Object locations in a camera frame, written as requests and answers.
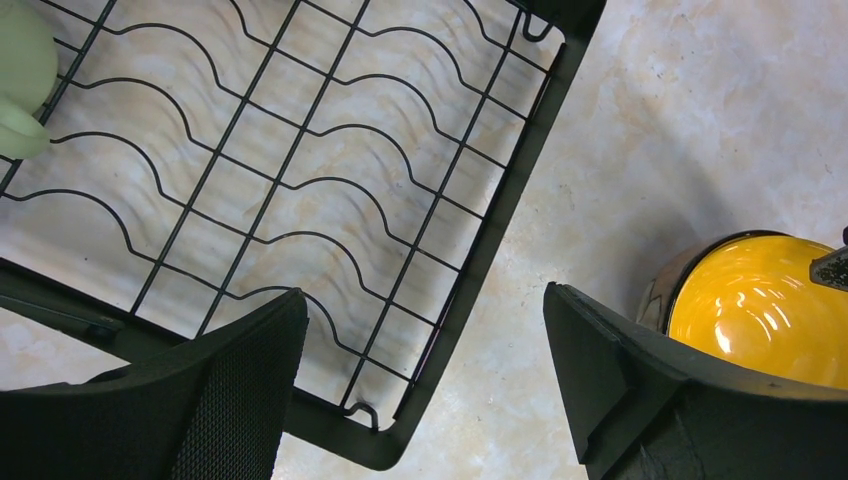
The yellow bowl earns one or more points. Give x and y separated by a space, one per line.
751 302

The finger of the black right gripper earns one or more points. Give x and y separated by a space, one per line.
830 270

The green white mug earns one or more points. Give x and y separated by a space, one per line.
29 67

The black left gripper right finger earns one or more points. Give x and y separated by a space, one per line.
643 406

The brown glazed bowl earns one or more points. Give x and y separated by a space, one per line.
661 292

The black wire dish rack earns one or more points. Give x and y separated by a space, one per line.
206 157

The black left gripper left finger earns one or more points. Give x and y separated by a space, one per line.
210 408

